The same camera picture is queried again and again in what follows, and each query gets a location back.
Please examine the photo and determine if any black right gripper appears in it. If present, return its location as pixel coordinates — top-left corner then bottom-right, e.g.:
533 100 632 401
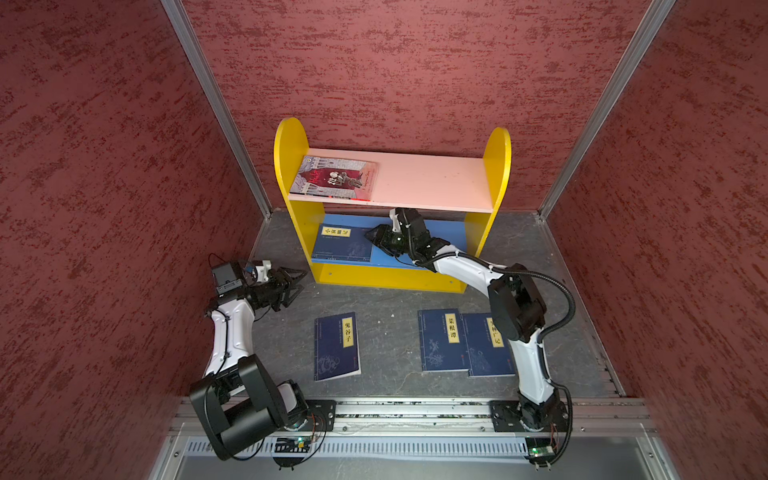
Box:
364 223 417 256

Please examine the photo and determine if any blue chinese book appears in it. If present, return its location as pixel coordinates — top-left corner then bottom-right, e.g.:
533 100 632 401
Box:
314 312 361 382
462 313 516 377
418 309 469 372
311 224 373 264

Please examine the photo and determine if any pink Hamlet picture book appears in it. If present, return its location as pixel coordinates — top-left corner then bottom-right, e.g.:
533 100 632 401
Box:
289 155 379 201

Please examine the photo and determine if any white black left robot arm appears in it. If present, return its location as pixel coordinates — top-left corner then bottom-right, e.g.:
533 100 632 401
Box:
189 260 309 461

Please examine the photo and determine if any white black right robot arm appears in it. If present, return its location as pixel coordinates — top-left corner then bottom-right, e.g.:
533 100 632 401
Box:
364 207 576 431

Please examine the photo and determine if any yellow pink blue bookshelf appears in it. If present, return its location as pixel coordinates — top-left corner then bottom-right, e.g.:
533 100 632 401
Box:
274 118 512 294

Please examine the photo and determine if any left green circuit board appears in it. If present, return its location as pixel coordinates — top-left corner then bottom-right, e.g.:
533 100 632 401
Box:
272 437 313 456

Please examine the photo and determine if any green circuit board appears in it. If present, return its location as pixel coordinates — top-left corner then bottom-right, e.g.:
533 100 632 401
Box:
525 437 557 466
272 437 313 456

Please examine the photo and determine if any right green circuit board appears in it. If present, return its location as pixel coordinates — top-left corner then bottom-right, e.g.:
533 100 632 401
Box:
525 437 557 466

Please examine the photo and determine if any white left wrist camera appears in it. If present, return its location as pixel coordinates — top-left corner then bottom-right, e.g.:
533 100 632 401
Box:
245 260 272 284

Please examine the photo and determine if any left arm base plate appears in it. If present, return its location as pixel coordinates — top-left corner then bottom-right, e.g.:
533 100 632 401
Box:
282 399 338 433

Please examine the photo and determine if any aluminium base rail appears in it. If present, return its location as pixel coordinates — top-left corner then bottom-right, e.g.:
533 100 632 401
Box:
170 395 658 436

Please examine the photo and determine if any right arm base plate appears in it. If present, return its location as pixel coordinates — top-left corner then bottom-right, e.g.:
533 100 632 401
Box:
488 400 570 434

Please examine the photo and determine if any left aluminium corner post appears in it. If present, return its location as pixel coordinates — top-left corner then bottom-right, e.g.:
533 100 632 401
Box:
161 0 273 221

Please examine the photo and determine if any aluminium corner post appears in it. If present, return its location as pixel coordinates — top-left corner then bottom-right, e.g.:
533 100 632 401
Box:
161 0 273 221
538 0 676 222

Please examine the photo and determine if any right aluminium corner post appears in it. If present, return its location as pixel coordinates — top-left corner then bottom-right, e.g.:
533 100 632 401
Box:
538 0 676 222

